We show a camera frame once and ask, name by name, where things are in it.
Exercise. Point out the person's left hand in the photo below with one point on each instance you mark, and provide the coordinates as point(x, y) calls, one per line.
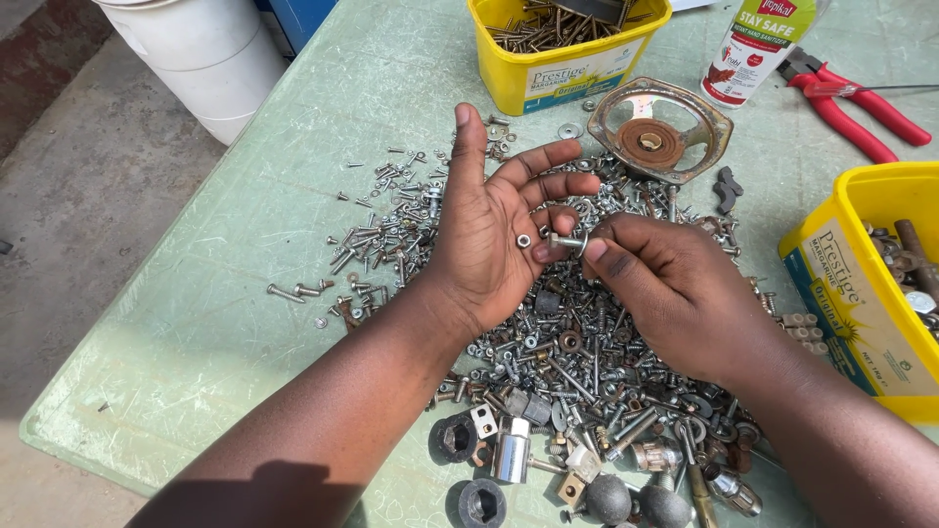
point(477, 235)

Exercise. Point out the person's right hand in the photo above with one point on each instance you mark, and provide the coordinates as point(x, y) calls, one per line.
point(682, 301)

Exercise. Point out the small silver nut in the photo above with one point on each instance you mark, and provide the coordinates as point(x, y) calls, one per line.
point(523, 240)

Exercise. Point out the silver bolt with washer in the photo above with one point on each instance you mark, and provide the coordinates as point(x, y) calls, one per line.
point(566, 240)

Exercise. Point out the scattered small silver screws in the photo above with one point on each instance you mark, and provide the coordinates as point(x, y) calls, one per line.
point(381, 235)

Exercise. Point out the small black cube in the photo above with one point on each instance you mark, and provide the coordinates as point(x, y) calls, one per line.
point(547, 302)

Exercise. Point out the pile of mixed screws bolts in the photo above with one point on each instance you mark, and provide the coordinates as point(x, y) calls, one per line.
point(587, 367)

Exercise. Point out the black curved metal pieces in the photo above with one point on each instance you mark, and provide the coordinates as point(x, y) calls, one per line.
point(728, 191)

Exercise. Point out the beige terminal block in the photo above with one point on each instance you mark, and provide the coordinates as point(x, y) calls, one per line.
point(805, 331)

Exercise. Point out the large silver washer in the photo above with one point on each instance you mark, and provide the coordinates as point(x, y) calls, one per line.
point(569, 130)

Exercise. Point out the knurled brass fitting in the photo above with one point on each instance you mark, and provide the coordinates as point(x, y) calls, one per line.
point(656, 456)

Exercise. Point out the yellow tub of rusty hardware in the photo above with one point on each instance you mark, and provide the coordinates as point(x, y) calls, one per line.
point(843, 301)

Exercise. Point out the yellow tub of brass screws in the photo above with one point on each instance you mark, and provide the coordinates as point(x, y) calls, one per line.
point(565, 73)

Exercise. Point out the chrome threaded fitting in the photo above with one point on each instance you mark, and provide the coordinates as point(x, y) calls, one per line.
point(733, 490)

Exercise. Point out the brass rod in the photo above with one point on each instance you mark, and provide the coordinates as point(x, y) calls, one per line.
point(703, 499)

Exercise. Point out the grey round knob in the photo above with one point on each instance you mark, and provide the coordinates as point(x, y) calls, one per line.
point(666, 507)
point(607, 500)

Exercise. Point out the heap of brass wood screws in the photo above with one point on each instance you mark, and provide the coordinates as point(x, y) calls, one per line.
point(550, 29)

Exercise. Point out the beige square block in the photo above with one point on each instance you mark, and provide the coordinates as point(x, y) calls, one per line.
point(571, 489)

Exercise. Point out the chrome socket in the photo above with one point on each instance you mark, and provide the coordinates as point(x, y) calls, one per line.
point(511, 451)

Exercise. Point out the heap of rusty bolts nuts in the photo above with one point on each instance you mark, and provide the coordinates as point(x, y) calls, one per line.
point(909, 264)

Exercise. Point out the grey metal piece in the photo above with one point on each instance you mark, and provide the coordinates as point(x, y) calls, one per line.
point(587, 7)

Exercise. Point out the white hand sanitizer bottle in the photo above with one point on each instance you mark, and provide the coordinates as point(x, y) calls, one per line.
point(755, 51)

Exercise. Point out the blue container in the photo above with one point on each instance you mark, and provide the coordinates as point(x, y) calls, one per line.
point(301, 22)

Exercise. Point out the white plastic bucket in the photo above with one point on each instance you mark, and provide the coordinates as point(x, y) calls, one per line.
point(198, 59)

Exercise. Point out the rusty speaker frame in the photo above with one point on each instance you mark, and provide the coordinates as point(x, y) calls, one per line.
point(649, 139)

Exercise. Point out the white square bracket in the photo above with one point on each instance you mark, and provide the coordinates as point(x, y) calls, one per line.
point(484, 420)

